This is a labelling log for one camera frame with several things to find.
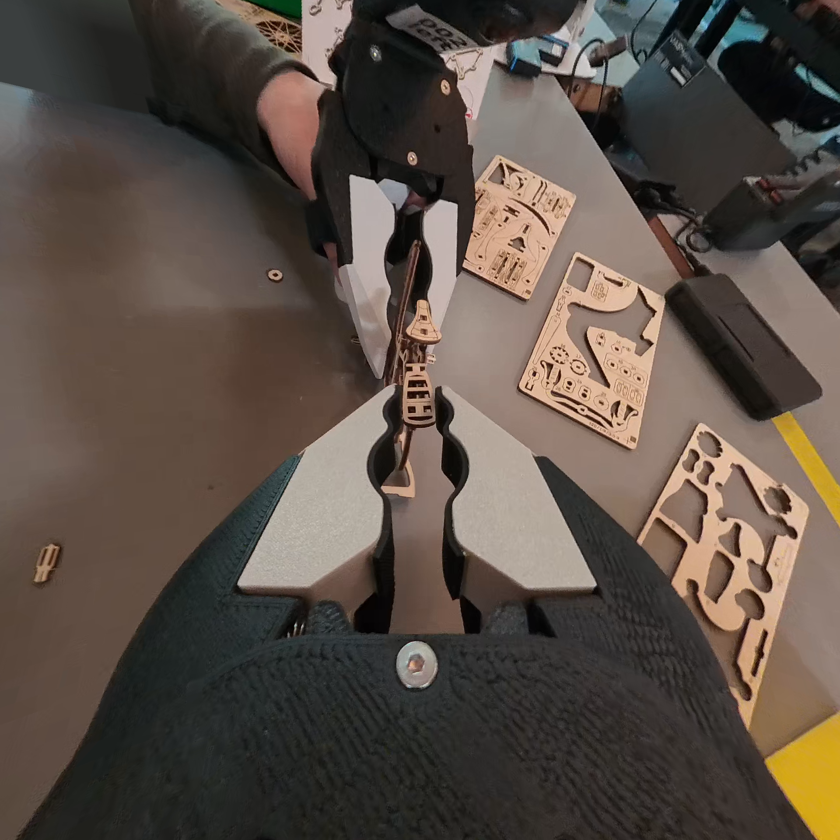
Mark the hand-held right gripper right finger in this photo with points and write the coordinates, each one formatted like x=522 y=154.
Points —
x=518 y=525

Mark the yellow tape line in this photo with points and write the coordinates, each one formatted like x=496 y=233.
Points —
x=810 y=469

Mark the wooden sheet with gear parts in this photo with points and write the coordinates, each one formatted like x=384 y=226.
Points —
x=590 y=367

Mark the dark grey charger box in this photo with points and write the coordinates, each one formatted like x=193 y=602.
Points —
x=754 y=210

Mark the small blue device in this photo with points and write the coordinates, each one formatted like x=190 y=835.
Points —
x=525 y=62

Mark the wooden model assembly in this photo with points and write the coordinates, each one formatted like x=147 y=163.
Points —
x=418 y=400

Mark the person's left forearm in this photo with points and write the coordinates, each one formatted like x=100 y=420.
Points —
x=203 y=65

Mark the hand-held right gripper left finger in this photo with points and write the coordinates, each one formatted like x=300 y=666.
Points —
x=315 y=525

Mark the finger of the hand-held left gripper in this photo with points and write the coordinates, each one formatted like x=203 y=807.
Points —
x=445 y=256
x=367 y=262

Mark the black office chair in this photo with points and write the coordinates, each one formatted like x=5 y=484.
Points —
x=774 y=85

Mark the yellow plastic bin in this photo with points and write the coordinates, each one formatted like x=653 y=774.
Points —
x=810 y=787

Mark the mostly empty wooden sheet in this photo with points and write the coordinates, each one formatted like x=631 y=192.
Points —
x=695 y=590

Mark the black equipment case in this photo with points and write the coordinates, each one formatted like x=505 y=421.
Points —
x=709 y=144

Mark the person's left hand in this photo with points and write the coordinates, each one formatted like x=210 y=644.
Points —
x=292 y=131

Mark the flat black case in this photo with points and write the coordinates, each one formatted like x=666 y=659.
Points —
x=741 y=348

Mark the wooden sheet with curved parts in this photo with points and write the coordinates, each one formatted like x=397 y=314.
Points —
x=518 y=229

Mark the small slotted wooden piece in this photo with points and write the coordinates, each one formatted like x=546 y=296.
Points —
x=46 y=563

